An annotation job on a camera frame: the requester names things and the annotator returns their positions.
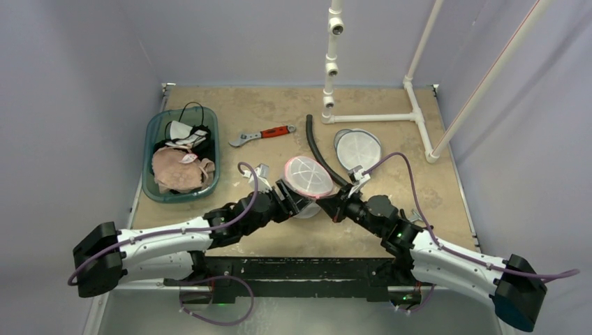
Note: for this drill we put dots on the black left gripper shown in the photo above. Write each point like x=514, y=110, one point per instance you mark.
x=291, y=203

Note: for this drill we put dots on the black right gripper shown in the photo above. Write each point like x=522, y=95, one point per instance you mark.
x=342, y=200

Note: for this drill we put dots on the pink trimmed mesh laundry bag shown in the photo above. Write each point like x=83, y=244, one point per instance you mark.
x=308, y=178

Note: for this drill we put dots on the white mesh laundry bag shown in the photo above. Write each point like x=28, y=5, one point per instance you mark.
x=357, y=147

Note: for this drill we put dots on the pink lace bra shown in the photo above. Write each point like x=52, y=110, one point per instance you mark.
x=181, y=171

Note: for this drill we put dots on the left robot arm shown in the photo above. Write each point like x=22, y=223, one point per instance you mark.
x=108, y=257

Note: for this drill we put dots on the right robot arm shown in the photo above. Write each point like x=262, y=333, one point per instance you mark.
x=511, y=287

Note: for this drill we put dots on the teal plastic bin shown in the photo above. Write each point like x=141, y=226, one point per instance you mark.
x=158, y=130

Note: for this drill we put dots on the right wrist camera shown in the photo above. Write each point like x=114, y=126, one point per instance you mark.
x=359, y=177

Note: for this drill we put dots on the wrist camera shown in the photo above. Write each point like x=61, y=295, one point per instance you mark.
x=258, y=179
x=359, y=177

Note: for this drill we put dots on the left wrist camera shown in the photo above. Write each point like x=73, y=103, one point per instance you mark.
x=258, y=179

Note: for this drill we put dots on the red handled adjustable wrench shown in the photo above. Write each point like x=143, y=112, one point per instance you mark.
x=268, y=133

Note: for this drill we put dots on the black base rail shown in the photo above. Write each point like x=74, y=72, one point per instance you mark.
x=230, y=277

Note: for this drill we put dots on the white PVC pipe frame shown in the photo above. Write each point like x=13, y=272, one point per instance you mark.
x=335, y=28

